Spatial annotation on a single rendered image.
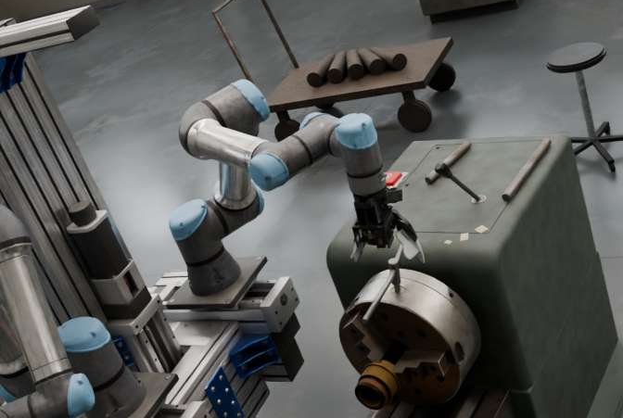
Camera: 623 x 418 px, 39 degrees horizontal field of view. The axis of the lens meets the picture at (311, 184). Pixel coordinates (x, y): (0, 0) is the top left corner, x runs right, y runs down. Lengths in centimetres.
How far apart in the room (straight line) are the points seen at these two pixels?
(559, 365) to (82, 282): 124
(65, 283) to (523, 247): 111
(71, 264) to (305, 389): 186
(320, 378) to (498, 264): 203
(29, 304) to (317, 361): 240
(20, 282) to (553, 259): 129
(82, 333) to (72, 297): 22
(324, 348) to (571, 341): 185
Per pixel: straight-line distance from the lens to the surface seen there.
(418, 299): 198
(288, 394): 392
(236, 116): 206
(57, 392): 178
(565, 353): 241
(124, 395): 212
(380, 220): 176
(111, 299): 230
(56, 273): 222
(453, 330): 199
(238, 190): 232
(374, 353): 201
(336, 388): 384
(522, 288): 213
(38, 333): 179
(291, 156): 171
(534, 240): 220
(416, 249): 183
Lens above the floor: 231
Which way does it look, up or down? 24 degrees down
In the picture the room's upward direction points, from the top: 21 degrees counter-clockwise
